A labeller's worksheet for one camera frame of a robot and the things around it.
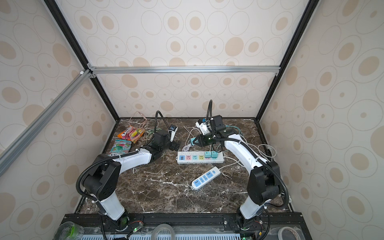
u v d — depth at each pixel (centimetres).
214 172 88
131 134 106
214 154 92
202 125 76
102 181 47
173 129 81
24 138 56
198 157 94
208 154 91
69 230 66
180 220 75
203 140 74
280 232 70
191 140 83
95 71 90
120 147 100
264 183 44
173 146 84
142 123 116
